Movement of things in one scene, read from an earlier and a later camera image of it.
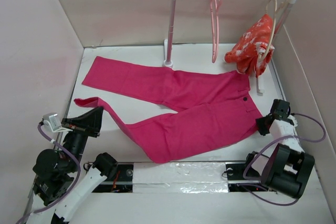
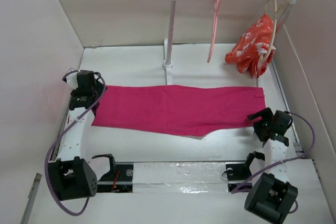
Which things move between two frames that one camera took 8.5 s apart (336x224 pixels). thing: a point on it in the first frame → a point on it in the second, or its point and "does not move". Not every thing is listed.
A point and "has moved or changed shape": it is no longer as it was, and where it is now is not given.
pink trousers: x=211 y=108 has moved or changed shape
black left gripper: x=90 y=123 → x=100 y=88
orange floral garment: x=253 y=49 does not move
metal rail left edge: x=25 y=220 does not move
